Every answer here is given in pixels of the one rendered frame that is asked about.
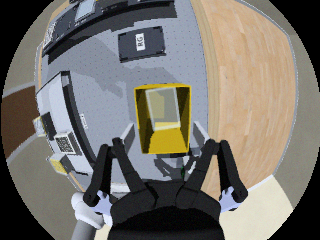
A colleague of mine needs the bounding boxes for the yellow waste bin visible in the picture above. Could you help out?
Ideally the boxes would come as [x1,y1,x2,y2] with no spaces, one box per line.
[134,83,191,154]

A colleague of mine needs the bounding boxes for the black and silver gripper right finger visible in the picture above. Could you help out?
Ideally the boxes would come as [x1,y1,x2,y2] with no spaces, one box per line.
[175,121,248,213]

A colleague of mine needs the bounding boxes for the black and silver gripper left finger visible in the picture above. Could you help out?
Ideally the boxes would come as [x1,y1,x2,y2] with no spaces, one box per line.
[82,123,156,216]

